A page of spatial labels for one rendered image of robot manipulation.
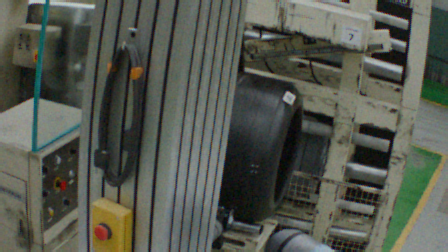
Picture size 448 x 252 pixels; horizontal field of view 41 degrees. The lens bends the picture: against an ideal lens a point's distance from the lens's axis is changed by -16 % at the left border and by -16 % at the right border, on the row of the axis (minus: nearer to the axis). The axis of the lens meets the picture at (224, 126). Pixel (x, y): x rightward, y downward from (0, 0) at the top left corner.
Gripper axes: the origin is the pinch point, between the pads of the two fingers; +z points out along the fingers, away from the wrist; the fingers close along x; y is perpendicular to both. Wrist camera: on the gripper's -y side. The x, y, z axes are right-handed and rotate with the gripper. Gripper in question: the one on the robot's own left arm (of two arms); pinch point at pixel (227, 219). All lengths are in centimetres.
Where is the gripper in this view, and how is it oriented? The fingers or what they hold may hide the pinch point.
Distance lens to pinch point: 256.8
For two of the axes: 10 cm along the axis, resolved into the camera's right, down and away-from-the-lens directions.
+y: 1.7, -9.7, -1.9
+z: 2.9, -1.3, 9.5
